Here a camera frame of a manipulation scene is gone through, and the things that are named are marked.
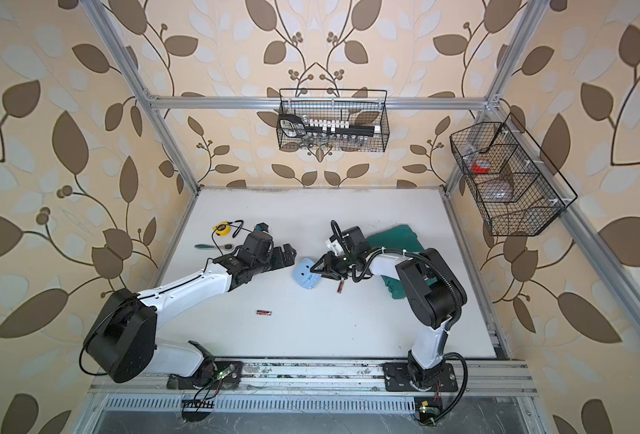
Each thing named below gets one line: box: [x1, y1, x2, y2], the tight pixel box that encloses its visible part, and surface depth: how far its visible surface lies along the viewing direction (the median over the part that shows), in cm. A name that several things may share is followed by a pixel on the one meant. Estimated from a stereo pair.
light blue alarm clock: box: [292, 256, 322, 290], surface depth 90 cm
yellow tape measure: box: [212, 221, 231, 237], surface depth 107 cm
